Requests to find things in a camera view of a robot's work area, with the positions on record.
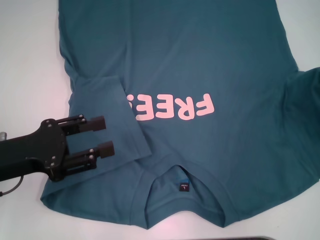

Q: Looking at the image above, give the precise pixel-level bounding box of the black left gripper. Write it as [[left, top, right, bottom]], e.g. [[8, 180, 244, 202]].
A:
[[0, 114, 116, 183]]

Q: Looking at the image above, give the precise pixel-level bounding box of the blue shirt with pink print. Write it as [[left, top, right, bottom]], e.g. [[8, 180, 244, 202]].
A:
[[39, 0, 320, 224]]

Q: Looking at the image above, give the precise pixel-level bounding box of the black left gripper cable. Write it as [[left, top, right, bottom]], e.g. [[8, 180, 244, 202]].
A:
[[0, 174, 25, 197]]

